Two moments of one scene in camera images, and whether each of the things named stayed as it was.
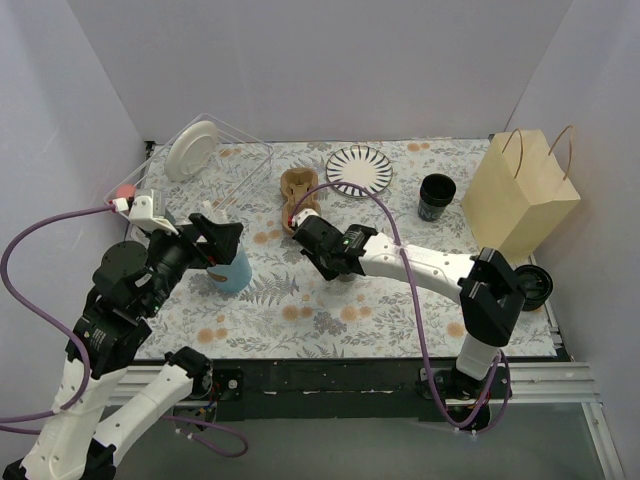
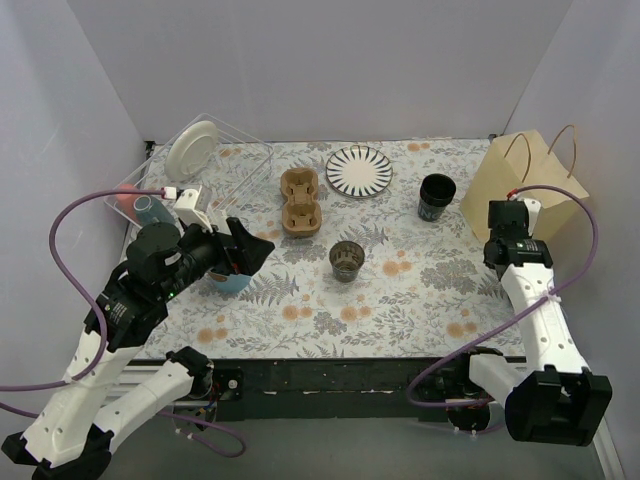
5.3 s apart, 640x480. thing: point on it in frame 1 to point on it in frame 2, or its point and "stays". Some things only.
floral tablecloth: [411, 191] stays
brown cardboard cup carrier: [295, 184] stays
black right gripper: [317, 248] to [507, 215]
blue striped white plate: [361, 165] stays
